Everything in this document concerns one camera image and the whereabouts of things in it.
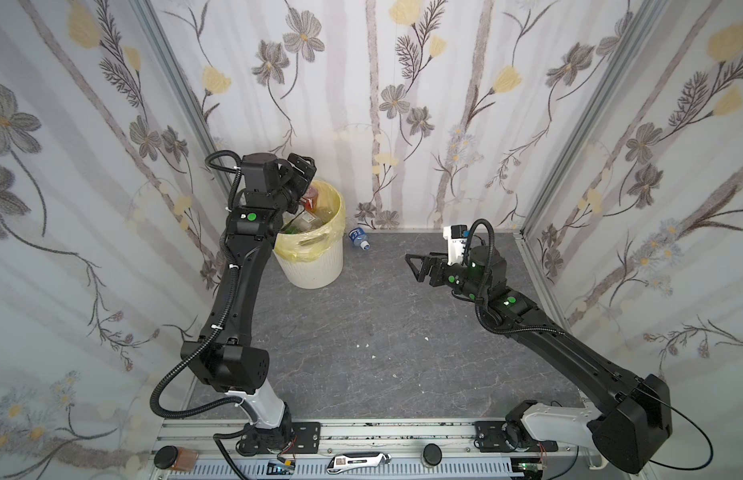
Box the blue label bottle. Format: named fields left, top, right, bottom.
left=348, top=227, right=371, bottom=251

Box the white bin with yellow liner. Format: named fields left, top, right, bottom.
left=274, top=180, right=346, bottom=289

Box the aluminium mounting rail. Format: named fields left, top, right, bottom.
left=148, top=418, right=625, bottom=480

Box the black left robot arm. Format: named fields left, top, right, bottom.
left=150, top=150, right=317, bottom=451

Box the black round knob left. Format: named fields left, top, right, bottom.
left=154, top=445, right=180, bottom=470

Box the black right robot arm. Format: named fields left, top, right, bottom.
left=405, top=219, right=673, bottom=474

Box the black round knob centre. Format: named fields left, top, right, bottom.
left=421, top=443, right=443, bottom=468

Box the black round knob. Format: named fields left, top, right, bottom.
left=421, top=443, right=443, bottom=468
left=154, top=445, right=180, bottom=470

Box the red orange tea bottle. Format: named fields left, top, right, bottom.
left=301, top=185, right=320, bottom=211

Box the silver adjustable wrench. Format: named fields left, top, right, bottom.
left=326, top=451, right=391, bottom=475

